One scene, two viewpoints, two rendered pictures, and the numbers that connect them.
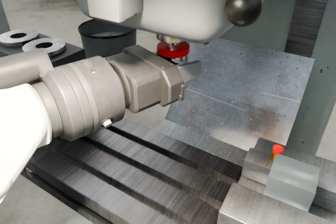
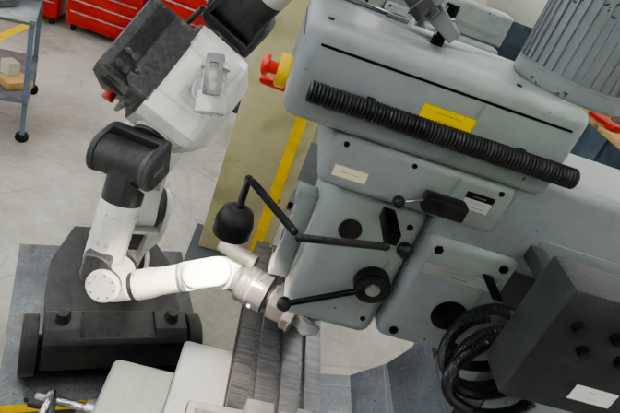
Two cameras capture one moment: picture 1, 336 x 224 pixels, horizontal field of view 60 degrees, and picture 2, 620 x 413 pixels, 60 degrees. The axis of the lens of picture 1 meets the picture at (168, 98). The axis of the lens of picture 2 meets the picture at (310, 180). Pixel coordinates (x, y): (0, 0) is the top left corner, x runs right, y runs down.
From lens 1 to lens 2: 94 cm
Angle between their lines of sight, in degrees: 42
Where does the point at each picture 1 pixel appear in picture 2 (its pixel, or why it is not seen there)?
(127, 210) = (240, 371)
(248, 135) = not seen: outside the picture
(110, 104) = (253, 299)
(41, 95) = (237, 272)
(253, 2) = (280, 303)
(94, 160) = (267, 336)
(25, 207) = not seen: hidden behind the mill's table
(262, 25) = not seen: hidden behind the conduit
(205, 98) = (383, 392)
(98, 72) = (261, 284)
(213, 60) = (414, 371)
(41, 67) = (248, 263)
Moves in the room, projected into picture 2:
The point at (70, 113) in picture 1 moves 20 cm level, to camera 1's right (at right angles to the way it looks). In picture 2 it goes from (236, 287) to (277, 357)
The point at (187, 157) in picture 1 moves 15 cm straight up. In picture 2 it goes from (305, 396) to (326, 356)
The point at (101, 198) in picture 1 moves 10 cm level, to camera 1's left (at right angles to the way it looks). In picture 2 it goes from (241, 353) to (226, 324)
